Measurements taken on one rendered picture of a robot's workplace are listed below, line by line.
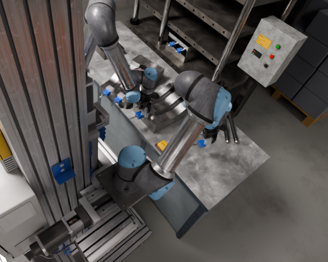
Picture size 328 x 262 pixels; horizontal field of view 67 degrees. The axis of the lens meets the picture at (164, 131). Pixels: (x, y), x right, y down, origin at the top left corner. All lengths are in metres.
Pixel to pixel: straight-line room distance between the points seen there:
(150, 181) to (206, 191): 0.66
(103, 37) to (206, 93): 0.48
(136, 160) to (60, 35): 0.58
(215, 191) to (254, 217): 1.10
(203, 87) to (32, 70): 0.54
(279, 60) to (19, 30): 1.68
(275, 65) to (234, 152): 0.69
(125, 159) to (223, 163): 0.89
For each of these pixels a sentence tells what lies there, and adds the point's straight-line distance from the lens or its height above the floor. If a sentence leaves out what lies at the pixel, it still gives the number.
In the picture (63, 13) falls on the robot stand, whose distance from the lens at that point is 0.65.
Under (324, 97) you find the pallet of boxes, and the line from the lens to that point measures 3.73.
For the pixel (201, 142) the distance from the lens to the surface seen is 1.61.
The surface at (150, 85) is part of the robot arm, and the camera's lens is 1.43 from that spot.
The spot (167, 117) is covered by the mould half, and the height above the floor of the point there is 0.89.
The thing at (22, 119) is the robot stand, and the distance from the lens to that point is 0.78.
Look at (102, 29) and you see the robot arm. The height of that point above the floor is 1.60.
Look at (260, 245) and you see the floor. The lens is 2.60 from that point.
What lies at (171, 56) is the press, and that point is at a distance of 2.51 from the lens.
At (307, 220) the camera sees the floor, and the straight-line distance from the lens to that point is 3.01.
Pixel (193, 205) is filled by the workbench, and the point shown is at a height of 0.61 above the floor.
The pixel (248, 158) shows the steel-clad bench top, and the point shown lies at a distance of 1.89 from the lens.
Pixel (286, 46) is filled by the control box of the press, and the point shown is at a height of 1.41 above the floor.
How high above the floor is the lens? 2.15
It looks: 49 degrees down
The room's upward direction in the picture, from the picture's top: 18 degrees clockwise
